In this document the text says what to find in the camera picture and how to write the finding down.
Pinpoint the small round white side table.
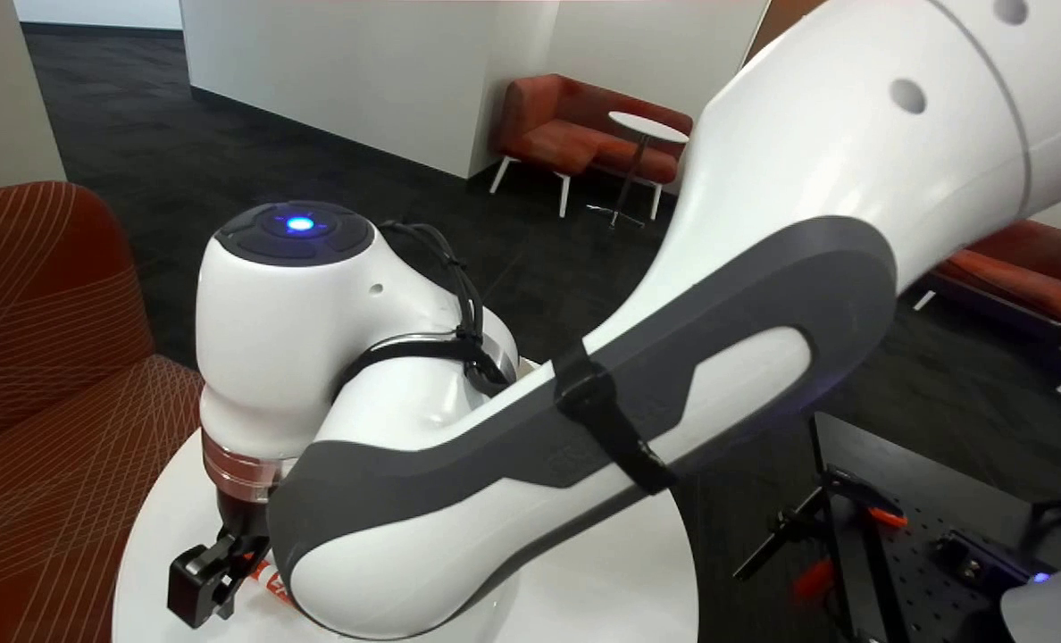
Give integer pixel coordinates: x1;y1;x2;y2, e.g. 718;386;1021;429
593;111;691;224

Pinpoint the red bench seat right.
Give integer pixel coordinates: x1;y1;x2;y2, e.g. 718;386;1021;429
916;221;1061;328

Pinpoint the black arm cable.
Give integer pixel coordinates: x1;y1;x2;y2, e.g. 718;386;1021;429
332;217;684;497

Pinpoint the red lounge sofa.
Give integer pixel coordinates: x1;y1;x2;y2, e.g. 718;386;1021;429
488;77;693;194

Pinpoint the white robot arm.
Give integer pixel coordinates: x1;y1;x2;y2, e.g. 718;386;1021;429
167;0;1061;643

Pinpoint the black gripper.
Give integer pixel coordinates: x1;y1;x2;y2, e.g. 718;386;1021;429
167;495;267;629

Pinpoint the black perforated robot base table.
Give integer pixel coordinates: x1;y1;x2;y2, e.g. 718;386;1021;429
729;412;1061;643

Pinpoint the red striped armchair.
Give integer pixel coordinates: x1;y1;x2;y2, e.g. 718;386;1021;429
0;183;200;643

